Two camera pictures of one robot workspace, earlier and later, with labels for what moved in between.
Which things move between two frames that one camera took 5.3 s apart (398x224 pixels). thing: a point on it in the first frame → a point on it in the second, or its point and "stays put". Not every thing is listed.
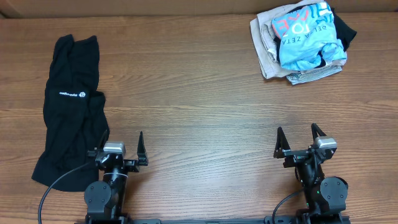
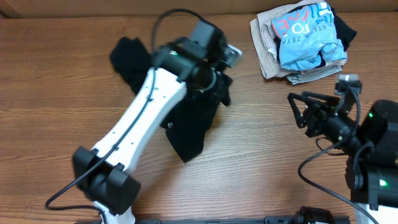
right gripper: [283, 150] → [320, 110]
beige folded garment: [265, 40] stays put
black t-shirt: [75, 116] → [189, 127]
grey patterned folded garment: [305, 76] stays put
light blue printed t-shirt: [305, 33] stays put
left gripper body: [121, 162] → [224, 86]
